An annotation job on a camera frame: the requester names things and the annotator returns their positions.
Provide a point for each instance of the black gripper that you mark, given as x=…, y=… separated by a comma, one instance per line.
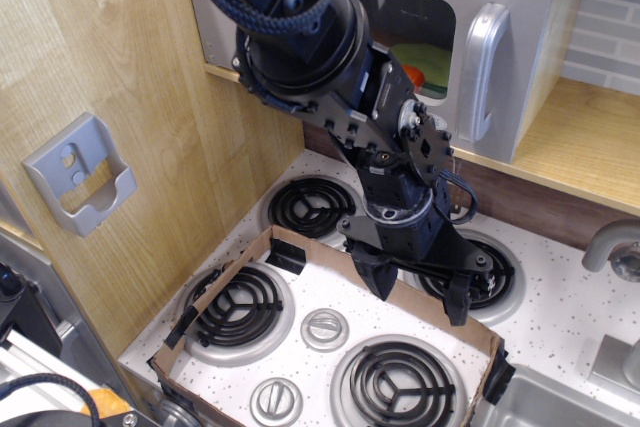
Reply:
x=425, y=244

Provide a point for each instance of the grey toy microwave door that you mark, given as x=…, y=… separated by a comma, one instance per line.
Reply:
x=444, y=24

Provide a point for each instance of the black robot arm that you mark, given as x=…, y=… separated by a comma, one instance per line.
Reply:
x=315, y=60

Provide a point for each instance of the back right black burner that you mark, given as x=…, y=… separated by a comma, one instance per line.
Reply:
x=502, y=275

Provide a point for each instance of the black burner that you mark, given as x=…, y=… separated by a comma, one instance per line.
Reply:
x=396, y=383
x=246, y=310
x=502, y=275
x=311, y=206

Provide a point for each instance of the front right black burner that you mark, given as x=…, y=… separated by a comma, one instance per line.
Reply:
x=396, y=383

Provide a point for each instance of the centre grey stove knob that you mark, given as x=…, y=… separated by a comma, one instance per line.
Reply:
x=324, y=330

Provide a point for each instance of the grey stove knob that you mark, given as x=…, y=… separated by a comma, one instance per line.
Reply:
x=324, y=330
x=276, y=402

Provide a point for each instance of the back left black burner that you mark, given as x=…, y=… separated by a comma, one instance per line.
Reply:
x=311, y=206

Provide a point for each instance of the brown cardboard fence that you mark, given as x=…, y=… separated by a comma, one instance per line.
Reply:
x=217, y=383

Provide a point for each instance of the silver toy sink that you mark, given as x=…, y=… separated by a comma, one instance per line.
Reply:
x=532, y=399

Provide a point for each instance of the front left black burner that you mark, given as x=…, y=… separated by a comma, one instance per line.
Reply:
x=246, y=310

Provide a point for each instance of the front grey stove knob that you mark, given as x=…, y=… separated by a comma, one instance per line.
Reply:
x=276, y=402

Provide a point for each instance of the grey toy faucet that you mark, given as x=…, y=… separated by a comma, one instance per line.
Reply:
x=618, y=244

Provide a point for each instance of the green and orange toy food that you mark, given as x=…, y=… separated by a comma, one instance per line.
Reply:
x=427, y=66

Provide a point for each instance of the wooden kitchen shelf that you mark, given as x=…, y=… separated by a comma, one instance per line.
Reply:
x=583, y=139

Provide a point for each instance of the grey wall-mounted holder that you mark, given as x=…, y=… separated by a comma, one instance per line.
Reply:
x=67, y=160

